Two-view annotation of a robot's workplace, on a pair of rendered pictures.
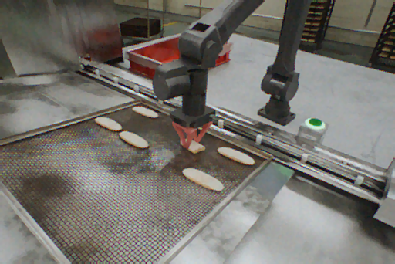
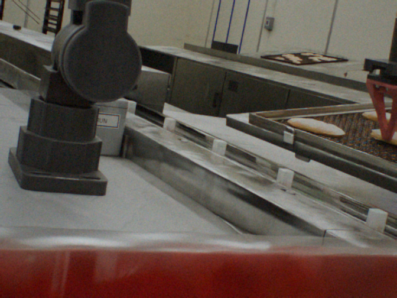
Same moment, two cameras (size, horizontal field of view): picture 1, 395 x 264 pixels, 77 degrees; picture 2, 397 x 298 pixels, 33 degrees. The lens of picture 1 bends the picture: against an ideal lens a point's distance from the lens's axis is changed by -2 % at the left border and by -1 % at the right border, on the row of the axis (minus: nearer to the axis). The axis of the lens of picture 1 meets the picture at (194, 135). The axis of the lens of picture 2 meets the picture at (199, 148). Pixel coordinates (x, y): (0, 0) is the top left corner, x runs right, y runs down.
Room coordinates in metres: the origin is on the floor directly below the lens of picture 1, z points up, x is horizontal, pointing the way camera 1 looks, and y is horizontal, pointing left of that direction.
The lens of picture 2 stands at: (1.41, 0.06, 1.00)
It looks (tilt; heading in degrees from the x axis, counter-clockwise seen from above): 10 degrees down; 200
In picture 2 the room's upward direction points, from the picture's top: 11 degrees clockwise
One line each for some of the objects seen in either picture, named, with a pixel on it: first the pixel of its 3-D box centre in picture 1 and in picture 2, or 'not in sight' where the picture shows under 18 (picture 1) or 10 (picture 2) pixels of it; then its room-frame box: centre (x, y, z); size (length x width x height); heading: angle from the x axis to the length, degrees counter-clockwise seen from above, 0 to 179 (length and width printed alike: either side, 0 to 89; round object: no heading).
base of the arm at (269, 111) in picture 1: (278, 106); (60, 140); (0.81, -0.31, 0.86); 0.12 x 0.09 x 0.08; 44
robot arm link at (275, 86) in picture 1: (280, 89); (90, 70); (0.79, -0.30, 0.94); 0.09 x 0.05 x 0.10; 132
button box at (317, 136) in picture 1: (309, 138); (90, 133); (0.64, -0.37, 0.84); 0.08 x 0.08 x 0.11; 52
